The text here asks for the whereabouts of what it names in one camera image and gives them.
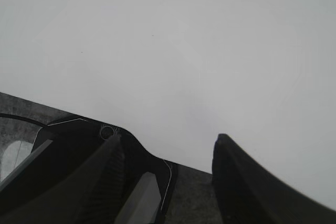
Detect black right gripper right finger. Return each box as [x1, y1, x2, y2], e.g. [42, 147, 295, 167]
[212, 134, 335, 223]

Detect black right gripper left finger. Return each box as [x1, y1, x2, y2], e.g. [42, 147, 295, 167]
[1, 136, 124, 223]

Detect black floor cables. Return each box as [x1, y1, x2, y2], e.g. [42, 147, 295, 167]
[0, 113, 48, 128]

